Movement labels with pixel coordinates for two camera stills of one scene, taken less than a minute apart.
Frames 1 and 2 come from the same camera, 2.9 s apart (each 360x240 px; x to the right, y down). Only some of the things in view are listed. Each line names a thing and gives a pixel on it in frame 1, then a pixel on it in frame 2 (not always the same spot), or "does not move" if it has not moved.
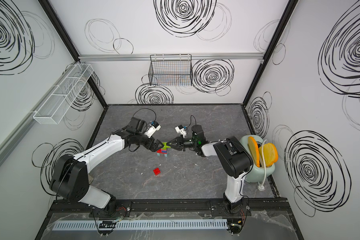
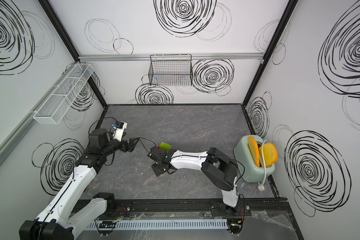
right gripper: (180, 142) to (156, 171)
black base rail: (123, 208) does not move
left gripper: (155, 147) to (130, 146)
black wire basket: (171, 70) does not move
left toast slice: (254, 148) does not move
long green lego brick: (165, 146) does not move
